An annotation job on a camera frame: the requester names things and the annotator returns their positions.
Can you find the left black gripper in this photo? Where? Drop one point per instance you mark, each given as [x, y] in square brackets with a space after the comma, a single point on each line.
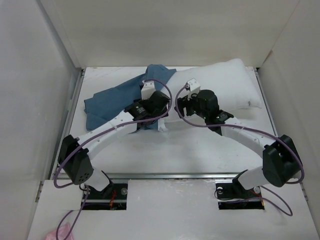
[140, 101]

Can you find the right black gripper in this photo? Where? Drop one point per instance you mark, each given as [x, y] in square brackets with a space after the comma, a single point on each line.
[184, 102]

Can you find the white pillow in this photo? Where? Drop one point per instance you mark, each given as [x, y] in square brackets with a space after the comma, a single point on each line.
[232, 82]

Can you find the blue pillowcase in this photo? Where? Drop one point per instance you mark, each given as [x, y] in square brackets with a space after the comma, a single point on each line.
[107, 104]

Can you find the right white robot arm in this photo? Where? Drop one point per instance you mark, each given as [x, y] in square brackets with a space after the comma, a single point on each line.
[281, 163]

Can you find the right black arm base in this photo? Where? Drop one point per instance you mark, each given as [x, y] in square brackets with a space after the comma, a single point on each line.
[232, 197]

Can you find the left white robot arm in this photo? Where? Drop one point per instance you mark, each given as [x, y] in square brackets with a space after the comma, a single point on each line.
[76, 153]

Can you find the pink plastic bag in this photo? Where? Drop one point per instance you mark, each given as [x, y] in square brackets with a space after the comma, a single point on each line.
[60, 234]

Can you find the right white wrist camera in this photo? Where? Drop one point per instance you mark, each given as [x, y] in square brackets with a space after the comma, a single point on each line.
[193, 86]

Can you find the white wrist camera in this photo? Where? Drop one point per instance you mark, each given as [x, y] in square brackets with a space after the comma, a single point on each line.
[193, 86]
[148, 88]

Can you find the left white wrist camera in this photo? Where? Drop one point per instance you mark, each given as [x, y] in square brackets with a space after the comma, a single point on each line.
[148, 88]

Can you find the aluminium rail frame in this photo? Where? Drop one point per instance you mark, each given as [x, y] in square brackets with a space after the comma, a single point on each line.
[181, 152]

